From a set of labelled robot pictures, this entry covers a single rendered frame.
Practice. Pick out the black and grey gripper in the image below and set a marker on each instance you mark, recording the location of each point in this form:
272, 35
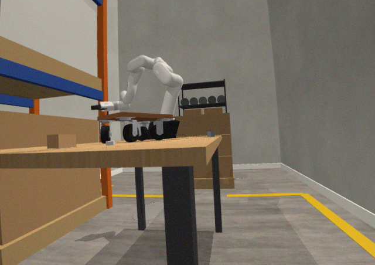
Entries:
105, 106

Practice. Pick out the tan rectangular block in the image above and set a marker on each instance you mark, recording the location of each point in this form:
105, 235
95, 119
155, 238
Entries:
61, 141

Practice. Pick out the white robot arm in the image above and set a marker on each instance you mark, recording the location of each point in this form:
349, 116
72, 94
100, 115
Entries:
162, 71

